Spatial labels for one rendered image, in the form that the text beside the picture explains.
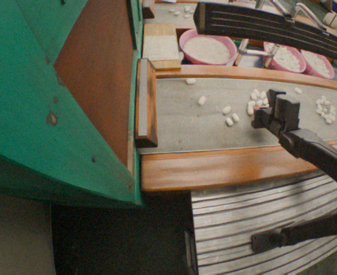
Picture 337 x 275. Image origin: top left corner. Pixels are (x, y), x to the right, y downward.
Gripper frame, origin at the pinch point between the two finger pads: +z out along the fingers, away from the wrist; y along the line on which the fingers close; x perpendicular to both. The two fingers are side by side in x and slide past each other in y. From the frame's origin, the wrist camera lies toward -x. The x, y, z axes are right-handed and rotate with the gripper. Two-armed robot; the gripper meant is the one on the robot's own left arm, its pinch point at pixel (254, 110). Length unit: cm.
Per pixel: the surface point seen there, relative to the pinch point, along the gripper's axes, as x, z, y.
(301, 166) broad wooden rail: 14.9, -18.2, -13.9
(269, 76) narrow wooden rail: -11.3, 12.3, -13.5
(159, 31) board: -31, 33, 32
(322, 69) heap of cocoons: -18, 24, -65
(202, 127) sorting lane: 4.7, -2.5, 20.7
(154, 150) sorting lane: 9.2, -7.7, 37.4
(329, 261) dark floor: 131, -36, -111
